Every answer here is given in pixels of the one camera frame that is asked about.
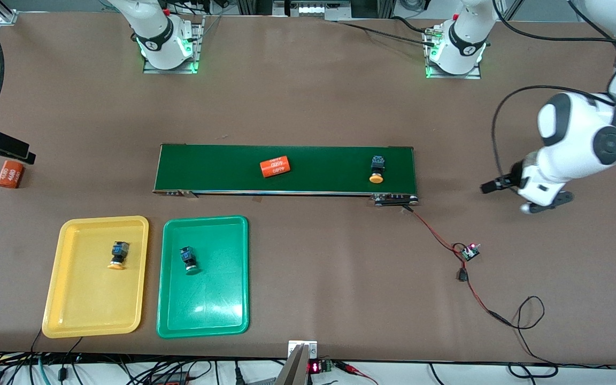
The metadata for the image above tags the orange cylindrical capacitor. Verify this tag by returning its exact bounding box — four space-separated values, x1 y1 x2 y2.
0 160 25 189
260 156 292 179

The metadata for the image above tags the yellow mushroom push button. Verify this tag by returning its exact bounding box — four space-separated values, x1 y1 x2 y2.
368 156 386 184
107 241 130 271

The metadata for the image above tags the green mushroom push button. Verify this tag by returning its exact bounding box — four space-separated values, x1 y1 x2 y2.
179 246 201 276

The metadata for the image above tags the green conveyor belt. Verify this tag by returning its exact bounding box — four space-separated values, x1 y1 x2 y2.
152 143 420 208

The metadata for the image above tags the yellow plastic tray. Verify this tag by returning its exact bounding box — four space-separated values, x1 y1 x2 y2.
42 215 150 339

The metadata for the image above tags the red alligator clip lead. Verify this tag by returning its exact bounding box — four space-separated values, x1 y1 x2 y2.
336 361 379 385

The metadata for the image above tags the grey control box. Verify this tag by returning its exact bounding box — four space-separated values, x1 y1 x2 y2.
273 0 351 21

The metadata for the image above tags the green plastic tray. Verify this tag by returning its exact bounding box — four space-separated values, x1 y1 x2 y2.
156 215 250 340

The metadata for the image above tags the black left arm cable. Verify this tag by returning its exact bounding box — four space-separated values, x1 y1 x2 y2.
491 0 616 185

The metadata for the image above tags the red and black wire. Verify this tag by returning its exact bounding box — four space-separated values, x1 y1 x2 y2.
402 205 514 327

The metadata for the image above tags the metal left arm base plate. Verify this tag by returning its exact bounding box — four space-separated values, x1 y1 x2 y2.
426 27 482 80

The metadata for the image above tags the aluminium frame profile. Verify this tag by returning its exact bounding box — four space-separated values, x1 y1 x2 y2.
0 0 20 25

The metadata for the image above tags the thin black wire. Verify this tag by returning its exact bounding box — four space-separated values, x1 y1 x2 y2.
508 295 559 379

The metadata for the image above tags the black table cable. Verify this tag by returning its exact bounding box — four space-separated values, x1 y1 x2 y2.
336 16 440 48

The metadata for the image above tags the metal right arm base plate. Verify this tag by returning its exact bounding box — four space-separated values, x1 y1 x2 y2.
143 16 204 74

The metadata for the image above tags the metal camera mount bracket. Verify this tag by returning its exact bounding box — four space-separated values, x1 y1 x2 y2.
276 340 319 385

